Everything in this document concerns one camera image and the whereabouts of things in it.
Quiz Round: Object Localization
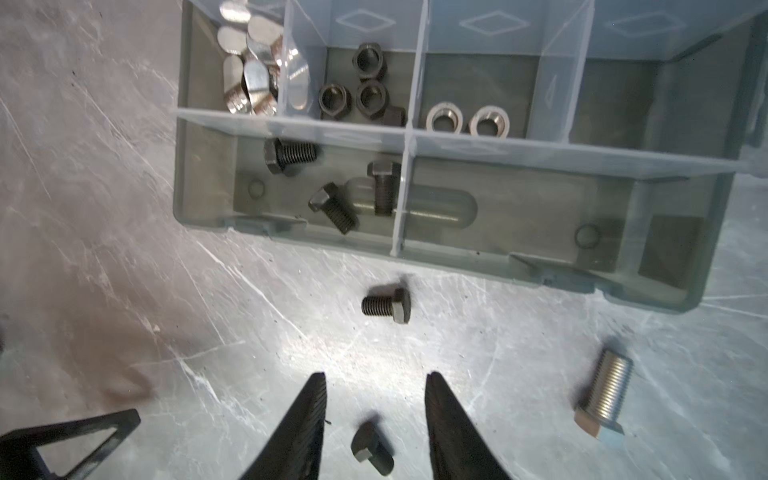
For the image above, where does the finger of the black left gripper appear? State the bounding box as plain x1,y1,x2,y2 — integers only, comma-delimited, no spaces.
0,408,142,480

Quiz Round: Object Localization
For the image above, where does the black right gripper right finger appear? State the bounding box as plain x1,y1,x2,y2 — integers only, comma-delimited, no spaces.
425,371,510,480

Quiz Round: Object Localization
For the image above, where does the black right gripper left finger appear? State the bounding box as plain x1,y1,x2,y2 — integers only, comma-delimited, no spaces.
241,372,327,479

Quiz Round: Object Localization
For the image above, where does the black bolt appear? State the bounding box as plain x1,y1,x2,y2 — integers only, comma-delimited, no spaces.
264,138,317,175
351,422,394,476
308,182,357,235
367,160,401,217
361,287,411,325

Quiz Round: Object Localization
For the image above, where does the silver hex bolt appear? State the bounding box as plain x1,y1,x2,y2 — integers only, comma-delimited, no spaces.
574,349,634,445

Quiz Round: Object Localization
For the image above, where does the silver hex nut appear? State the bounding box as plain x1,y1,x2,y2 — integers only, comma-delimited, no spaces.
425,102,464,134
469,105,511,138

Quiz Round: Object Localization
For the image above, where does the grey plastic organizer box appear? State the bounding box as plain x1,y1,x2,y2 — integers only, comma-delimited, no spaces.
173,1,767,312

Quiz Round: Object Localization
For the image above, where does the small black nut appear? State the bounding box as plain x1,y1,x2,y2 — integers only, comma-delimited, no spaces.
381,105,407,128

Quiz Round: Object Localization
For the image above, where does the black hex nut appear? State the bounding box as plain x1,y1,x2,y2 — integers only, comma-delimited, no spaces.
352,42,387,82
318,83,351,120
355,80,389,120

